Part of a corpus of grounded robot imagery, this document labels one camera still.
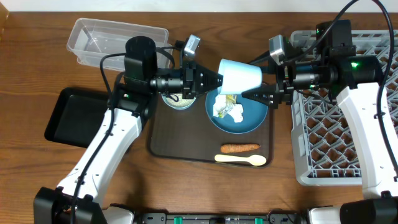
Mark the light blue cup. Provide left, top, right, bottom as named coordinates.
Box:
left=218, top=59, right=262, bottom=95

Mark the clear plastic bin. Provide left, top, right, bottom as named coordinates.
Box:
left=67, top=18, right=171, bottom=67

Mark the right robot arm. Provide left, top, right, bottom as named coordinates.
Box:
left=243, top=20, right=397, bottom=223

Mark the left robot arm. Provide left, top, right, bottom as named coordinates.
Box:
left=34, top=35, right=223, bottom=223

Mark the grey dishwasher rack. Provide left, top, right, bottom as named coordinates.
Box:
left=290, top=30, right=397, bottom=186

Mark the light blue rice bowl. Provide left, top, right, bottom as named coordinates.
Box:
left=162, top=93, right=196, bottom=110

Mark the dark blue plate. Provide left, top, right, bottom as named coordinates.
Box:
left=205, top=90, right=268, bottom=134

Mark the yellow snack wrapper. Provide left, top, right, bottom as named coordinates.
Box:
left=218, top=95, right=237, bottom=118

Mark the crumpled white tissue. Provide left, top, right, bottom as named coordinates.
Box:
left=213, top=95, right=244, bottom=123

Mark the dark brown serving tray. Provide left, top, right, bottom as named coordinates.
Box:
left=147, top=95, right=274, bottom=167

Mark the orange carrot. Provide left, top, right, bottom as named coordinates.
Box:
left=221, top=144, right=261, bottom=154

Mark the cream plastic spoon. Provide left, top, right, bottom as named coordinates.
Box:
left=214, top=154, right=267, bottom=166

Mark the black plastic tray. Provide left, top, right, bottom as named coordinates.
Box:
left=44, top=87, right=108, bottom=148

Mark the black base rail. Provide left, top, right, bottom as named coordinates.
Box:
left=102, top=205, right=343, bottom=224

